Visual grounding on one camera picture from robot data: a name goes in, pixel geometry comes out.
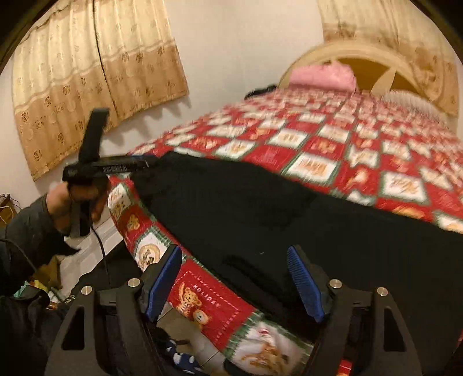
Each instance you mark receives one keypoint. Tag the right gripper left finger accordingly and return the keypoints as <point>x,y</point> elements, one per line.
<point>110,332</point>

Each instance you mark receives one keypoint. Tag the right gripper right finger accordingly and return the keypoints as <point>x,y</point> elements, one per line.
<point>364,328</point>

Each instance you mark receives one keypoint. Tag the black pants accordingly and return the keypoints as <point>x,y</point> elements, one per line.
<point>238,220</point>

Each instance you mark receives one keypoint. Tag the dark sleeved left forearm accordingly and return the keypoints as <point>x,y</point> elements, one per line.
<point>29,241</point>

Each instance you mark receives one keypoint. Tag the blue polka dot cloth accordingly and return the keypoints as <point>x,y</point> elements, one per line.
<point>184,362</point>

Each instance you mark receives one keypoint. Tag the beige side window curtain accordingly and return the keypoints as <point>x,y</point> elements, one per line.
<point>86,54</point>

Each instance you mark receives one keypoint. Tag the small black item on bed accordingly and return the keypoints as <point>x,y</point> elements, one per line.
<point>261,91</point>

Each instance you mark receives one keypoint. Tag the red patchwork teddy blanket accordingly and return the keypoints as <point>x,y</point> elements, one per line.
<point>354,147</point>

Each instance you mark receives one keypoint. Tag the striped pillow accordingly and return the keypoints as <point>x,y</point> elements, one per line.
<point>414,102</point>

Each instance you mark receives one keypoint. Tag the pink folded cloth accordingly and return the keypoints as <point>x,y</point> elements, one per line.
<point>331,76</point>

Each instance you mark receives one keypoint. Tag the cream wooden headboard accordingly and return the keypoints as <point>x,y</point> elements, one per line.
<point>377,68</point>

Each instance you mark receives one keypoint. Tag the beige curtain behind headboard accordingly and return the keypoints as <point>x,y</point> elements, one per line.
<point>402,27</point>

